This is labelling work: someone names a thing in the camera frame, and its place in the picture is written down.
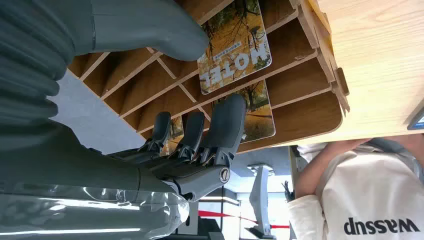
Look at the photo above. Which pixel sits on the autumn hotel card with lettering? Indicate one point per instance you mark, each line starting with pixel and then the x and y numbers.
pixel 232 49

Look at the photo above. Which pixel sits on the wooden slotted card rack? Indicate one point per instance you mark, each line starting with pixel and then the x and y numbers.
pixel 298 43

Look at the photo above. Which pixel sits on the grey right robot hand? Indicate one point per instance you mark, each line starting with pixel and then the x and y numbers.
pixel 66 165

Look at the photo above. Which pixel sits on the person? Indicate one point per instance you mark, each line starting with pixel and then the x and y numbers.
pixel 364 198

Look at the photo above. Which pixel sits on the white pedestal stand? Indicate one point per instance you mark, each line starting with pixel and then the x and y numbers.
pixel 260 198

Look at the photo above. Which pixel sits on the grey-framed screen device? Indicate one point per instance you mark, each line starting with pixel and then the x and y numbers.
pixel 418 122

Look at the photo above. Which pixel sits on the autumn tree hotel card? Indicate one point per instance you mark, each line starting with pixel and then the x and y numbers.
pixel 175 132
pixel 261 119

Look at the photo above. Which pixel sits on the red barrier tape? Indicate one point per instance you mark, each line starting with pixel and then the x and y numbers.
pixel 215 214

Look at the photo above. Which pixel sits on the ribbed grey right arm sleeve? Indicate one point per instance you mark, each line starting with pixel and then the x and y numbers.
pixel 26 66

